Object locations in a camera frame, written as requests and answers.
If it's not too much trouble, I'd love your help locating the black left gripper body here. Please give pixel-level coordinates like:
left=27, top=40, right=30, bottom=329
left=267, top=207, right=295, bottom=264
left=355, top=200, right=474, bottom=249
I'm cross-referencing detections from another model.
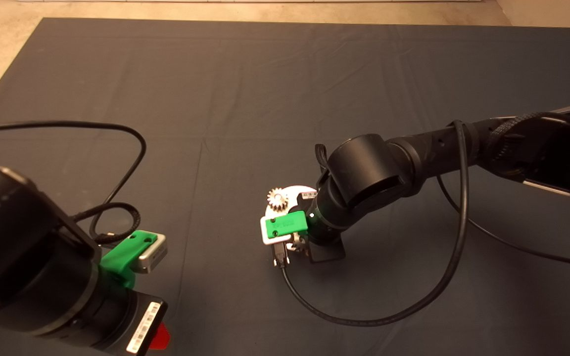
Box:
left=117, top=291, right=168, bottom=356

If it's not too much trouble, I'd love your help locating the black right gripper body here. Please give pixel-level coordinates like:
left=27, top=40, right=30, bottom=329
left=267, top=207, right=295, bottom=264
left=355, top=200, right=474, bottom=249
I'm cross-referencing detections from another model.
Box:
left=297, top=190, right=346, bottom=264

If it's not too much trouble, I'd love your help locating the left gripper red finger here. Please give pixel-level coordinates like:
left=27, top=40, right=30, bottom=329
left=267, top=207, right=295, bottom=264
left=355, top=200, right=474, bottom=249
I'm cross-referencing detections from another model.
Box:
left=148, top=321, right=171, bottom=350

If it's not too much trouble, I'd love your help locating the dark grey table cloth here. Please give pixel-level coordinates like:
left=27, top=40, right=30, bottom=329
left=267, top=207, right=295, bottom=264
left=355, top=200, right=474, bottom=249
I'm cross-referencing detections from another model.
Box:
left=0, top=18, right=570, bottom=356

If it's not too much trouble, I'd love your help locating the black right camera cable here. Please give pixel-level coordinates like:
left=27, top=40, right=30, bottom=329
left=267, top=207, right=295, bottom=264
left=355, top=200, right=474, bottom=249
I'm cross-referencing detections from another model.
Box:
left=272, top=120, right=570, bottom=327

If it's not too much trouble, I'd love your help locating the black camera cable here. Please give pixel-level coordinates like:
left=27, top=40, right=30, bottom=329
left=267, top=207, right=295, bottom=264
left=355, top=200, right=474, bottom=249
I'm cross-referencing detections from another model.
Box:
left=272, top=120, right=570, bottom=327
left=0, top=121, right=147, bottom=235

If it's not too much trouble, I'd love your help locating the green right camera mount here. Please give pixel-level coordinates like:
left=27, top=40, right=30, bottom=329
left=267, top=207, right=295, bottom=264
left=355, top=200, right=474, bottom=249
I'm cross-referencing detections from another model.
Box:
left=265, top=212, right=309, bottom=237

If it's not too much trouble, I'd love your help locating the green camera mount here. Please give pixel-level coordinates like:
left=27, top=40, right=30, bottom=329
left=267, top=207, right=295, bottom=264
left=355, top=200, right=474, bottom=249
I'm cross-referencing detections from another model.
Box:
left=99, top=230, right=159, bottom=290
left=265, top=212, right=309, bottom=237

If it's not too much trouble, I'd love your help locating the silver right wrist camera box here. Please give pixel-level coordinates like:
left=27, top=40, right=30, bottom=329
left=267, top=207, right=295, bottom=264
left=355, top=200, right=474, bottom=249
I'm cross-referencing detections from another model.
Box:
left=261, top=215, right=292, bottom=246

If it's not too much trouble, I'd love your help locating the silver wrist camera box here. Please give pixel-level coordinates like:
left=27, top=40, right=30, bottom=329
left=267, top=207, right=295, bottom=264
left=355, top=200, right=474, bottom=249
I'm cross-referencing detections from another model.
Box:
left=136, top=232, right=168, bottom=274
left=261, top=215, right=292, bottom=246

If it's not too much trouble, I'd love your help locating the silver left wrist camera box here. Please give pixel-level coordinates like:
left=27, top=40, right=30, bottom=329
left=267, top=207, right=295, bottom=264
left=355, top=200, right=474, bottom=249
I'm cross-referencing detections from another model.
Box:
left=136, top=232, right=168, bottom=274

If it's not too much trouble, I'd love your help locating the green left camera mount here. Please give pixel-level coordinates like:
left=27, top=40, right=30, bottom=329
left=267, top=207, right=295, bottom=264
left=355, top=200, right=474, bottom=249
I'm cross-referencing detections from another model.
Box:
left=99, top=230, right=159, bottom=290

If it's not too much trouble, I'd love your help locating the braided black arm cable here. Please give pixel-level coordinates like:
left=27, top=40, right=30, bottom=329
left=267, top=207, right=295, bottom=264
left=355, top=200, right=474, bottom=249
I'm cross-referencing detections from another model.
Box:
left=488, top=112, right=570, bottom=149
left=71, top=202, right=142, bottom=245

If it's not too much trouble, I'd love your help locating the black left camera cable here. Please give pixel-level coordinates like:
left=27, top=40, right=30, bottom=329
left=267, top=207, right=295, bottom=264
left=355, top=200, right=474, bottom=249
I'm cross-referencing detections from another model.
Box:
left=0, top=121, right=147, bottom=235

